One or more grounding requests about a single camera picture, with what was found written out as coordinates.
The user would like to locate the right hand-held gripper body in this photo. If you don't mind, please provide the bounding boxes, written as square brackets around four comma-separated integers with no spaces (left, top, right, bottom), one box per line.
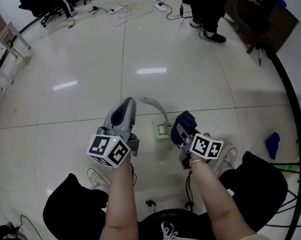
[177,132,224,172]

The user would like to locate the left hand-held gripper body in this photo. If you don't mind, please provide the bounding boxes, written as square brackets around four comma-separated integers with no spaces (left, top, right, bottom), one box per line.
[85,125,141,170]

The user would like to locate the dark blue cloth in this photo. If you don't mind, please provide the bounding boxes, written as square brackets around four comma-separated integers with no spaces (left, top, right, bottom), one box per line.
[169,109,199,149]

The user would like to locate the person's left forearm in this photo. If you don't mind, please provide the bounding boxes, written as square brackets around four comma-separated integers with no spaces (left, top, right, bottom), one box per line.
[97,153,142,240]

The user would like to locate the person's right forearm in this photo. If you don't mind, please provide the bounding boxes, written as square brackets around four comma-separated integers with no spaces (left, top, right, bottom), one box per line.
[186,157,260,240]

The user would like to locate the person's right white shoe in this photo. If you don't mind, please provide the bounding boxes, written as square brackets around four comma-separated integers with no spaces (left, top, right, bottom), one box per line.
[212,144,238,180]

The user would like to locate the person's white shoe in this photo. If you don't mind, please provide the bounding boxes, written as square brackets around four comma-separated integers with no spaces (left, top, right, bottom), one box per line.
[86,166,111,190]
[212,144,238,180]

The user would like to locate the person's left white shoe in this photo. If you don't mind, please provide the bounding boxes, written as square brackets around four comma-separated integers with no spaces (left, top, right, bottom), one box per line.
[86,166,111,190]

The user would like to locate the person's right leg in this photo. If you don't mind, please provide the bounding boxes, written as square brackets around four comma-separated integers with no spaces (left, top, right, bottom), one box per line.
[216,150,290,236]

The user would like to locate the person's leg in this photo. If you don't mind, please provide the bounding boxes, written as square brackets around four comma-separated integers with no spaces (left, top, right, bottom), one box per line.
[41,171,111,240]
[216,150,290,236]

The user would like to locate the bright blue cloth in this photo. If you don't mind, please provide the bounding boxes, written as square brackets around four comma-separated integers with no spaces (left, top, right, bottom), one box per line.
[264,132,281,160]

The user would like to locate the person's left leg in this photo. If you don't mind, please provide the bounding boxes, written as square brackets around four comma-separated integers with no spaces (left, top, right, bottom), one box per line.
[41,171,111,240]

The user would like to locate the black wheeled stool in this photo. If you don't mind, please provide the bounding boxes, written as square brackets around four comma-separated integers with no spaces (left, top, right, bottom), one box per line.
[137,198,210,240]

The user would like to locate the black tripod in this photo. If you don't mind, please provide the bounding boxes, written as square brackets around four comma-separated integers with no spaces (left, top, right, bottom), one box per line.
[265,137,301,229]

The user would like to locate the large black hoop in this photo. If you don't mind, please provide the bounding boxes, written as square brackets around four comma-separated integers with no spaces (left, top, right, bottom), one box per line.
[262,54,301,240]

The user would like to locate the white metal rack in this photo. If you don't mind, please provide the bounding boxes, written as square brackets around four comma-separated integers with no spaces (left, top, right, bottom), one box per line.
[0,20,33,92]

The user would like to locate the black office chair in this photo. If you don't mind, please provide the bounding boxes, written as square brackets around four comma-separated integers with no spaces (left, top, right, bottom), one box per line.
[17,0,72,29]

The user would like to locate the brown wooden cabinet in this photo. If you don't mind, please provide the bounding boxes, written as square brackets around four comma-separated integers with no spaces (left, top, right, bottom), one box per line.
[221,0,301,61]

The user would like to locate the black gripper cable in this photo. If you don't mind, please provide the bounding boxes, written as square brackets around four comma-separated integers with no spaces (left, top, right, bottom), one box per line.
[129,163,138,186]
[185,168,196,211]

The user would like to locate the white drawstring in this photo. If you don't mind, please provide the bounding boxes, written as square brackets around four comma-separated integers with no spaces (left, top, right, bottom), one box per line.
[150,221,181,240]

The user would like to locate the tangle of white cables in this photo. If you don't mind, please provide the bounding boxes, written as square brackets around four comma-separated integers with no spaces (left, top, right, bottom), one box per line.
[107,0,156,28]

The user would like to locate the black floor cable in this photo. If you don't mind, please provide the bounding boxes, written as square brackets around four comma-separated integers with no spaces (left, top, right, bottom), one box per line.
[144,0,194,21]

